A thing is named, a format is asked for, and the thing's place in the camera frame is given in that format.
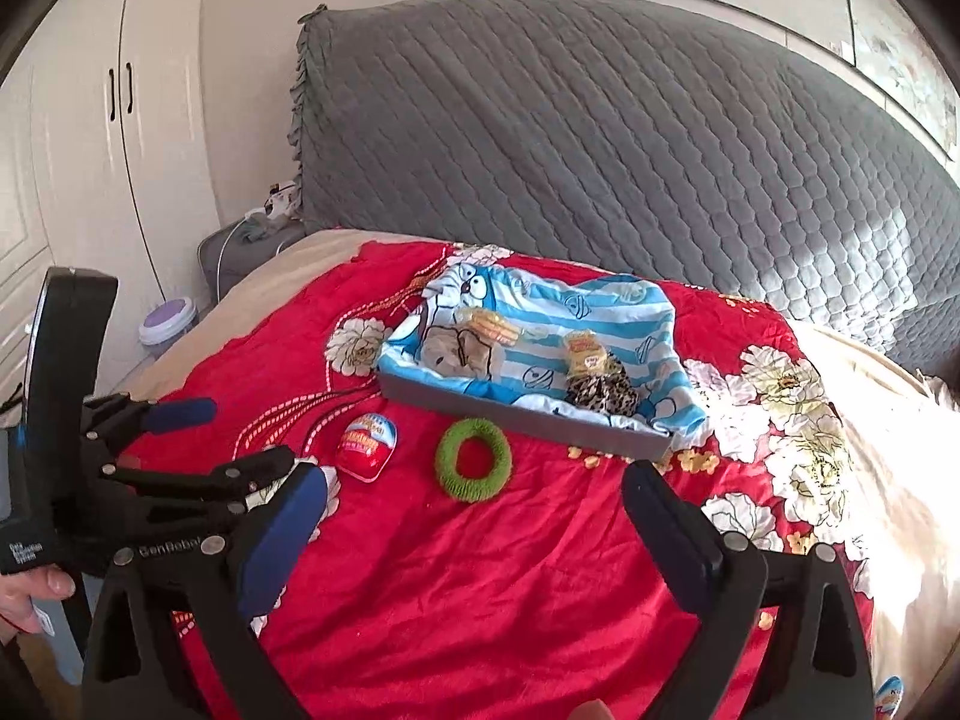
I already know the grey quilted headboard cover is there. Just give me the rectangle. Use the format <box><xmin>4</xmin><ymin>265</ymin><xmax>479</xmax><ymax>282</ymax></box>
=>
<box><xmin>285</xmin><ymin>0</ymin><xmax>960</xmax><ymax>381</ymax></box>

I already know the leopard print scrunchie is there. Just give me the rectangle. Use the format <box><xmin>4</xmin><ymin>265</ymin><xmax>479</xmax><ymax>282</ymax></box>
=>
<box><xmin>564</xmin><ymin>366</ymin><xmax>641</xmax><ymax>418</ymax></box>

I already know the red floral blanket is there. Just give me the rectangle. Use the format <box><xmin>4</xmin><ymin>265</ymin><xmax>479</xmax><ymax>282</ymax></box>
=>
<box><xmin>120</xmin><ymin>240</ymin><xmax>880</xmax><ymax>720</ymax></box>

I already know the red egg-shaped toy package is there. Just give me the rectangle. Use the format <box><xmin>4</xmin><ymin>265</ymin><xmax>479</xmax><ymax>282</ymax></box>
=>
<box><xmin>335</xmin><ymin>413</ymin><xmax>403</xmax><ymax>482</ymax></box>

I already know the white cable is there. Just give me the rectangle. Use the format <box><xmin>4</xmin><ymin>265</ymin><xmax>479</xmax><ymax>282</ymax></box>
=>
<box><xmin>213</xmin><ymin>213</ymin><xmax>260</xmax><ymax>295</ymax></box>

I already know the beige scrunchie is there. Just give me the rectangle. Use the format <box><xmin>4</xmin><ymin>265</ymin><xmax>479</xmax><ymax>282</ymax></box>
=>
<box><xmin>418</xmin><ymin>324</ymin><xmax>500</xmax><ymax>380</ymax></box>

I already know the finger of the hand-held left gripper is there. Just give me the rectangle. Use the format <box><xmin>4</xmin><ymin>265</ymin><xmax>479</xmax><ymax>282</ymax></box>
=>
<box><xmin>101</xmin><ymin>445</ymin><xmax>298</xmax><ymax>520</ymax></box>
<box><xmin>82</xmin><ymin>396</ymin><xmax>219</xmax><ymax>464</ymax></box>

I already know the purple lidded container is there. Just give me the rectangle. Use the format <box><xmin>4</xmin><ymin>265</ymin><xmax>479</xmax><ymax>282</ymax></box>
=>
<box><xmin>139</xmin><ymin>297</ymin><xmax>200</xmax><ymax>350</ymax></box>

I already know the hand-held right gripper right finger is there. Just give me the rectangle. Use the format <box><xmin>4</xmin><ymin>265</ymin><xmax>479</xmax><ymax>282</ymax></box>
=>
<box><xmin>621</xmin><ymin>459</ymin><xmax>878</xmax><ymax>720</ymax></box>

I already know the round printed packet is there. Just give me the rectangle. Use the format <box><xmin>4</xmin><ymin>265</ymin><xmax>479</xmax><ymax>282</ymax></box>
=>
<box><xmin>873</xmin><ymin>675</ymin><xmax>913</xmax><ymax>720</ymax></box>

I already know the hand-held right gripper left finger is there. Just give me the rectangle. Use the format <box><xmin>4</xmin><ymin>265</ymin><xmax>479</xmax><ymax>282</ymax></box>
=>
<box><xmin>81</xmin><ymin>461</ymin><xmax>329</xmax><ymax>720</ymax></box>

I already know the green scrunchie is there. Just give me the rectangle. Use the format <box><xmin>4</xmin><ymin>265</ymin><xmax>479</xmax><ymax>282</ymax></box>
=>
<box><xmin>434</xmin><ymin>418</ymin><xmax>515</xmax><ymax>503</ymax></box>

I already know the grey nightstand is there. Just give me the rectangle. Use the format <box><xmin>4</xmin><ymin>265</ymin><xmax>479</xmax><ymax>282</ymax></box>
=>
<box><xmin>196</xmin><ymin>216</ymin><xmax>308</xmax><ymax>306</ymax></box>

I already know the yellow snack packet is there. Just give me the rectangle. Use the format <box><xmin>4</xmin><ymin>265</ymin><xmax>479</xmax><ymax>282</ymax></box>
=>
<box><xmin>564</xmin><ymin>330</ymin><xmax>611</xmax><ymax>378</ymax></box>
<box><xmin>459</xmin><ymin>307</ymin><xmax>521</xmax><ymax>348</ymax></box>

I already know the white wardrobe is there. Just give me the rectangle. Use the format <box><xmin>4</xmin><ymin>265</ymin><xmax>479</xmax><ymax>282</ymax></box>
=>
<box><xmin>0</xmin><ymin>0</ymin><xmax>212</xmax><ymax>407</ymax></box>

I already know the person's left hand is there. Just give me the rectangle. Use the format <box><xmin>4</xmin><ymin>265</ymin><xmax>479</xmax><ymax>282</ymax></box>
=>
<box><xmin>0</xmin><ymin>567</ymin><xmax>76</xmax><ymax>647</ymax></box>

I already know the grey tray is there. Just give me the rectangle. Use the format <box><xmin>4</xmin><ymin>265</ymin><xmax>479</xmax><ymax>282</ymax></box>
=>
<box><xmin>375</xmin><ymin>262</ymin><xmax>676</xmax><ymax>464</ymax></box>

